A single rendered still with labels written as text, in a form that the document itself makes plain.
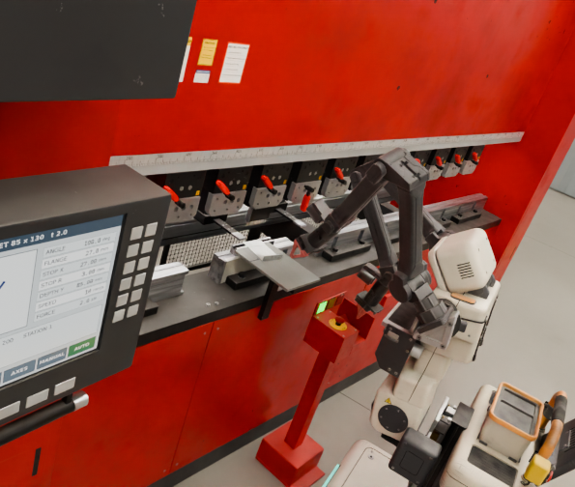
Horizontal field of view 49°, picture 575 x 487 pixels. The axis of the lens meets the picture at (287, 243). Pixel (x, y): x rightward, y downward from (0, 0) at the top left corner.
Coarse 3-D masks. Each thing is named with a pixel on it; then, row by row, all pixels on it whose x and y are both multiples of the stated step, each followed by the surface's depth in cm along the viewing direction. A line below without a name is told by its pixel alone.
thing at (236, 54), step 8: (232, 48) 168; (240, 48) 170; (248, 48) 173; (224, 56) 168; (232, 56) 170; (240, 56) 172; (224, 64) 169; (232, 64) 171; (240, 64) 173; (224, 72) 171; (232, 72) 173; (240, 72) 175; (224, 80) 172; (232, 80) 174; (240, 80) 177
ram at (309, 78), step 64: (256, 0) 166; (320, 0) 184; (384, 0) 206; (448, 0) 235; (512, 0) 273; (192, 64) 161; (256, 64) 178; (320, 64) 199; (384, 64) 225; (448, 64) 260; (512, 64) 307; (128, 128) 156; (192, 128) 173; (256, 128) 192; (320, 128) 217; (384, 128) 248; (448, 128) 291; (512, 128) 352
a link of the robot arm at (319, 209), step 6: (312, 204) 202; (318, 204) 202; (324, 204) 202; (306, 210) 205; (312, 210) 203; (318, 210) 201; (324, 210) 201; (330, 210) 202; (312, 216) 204; (318, 216) 203; (324, 216) 200; (324, 222) 200; (330, 222) 195; (324, 228) 198; (330, 228) 195
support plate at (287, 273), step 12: (240, 252) 220; (252, 252) 223; (276, 252) 228; (252, 264) 216; (264, 264) 218; (276, 264) 220; (288, 264) 223; (276, 276) 212; (288, 276) 215; (300, 276) 217; (312, 276) 220; (288, 288) 208
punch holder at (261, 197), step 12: (252, 168) 207; (264, 168) 205; (276, 168) 210; (288, 168) 215; (252, 180) 208; (276, 180) 213; (252, 192) 209; (264, 192) 211; (252, 204) 210; (264, 204) 214; (276, 204) 220
